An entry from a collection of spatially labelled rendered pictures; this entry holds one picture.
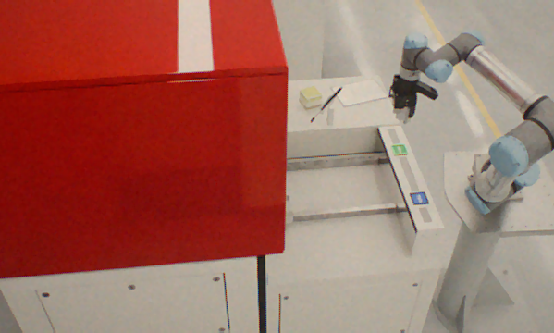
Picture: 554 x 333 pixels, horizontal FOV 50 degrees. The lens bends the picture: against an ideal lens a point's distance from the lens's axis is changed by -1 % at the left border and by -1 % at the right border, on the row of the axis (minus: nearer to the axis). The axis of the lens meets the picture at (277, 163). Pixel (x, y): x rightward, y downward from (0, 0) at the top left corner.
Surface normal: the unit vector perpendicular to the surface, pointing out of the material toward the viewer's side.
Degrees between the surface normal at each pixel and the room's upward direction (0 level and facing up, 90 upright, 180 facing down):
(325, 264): 0
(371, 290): 90
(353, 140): 90
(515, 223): 0
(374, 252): 0
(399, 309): 90
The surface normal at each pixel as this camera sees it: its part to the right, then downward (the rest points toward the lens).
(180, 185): 0.12, 0.68
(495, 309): 0.00, -0.73
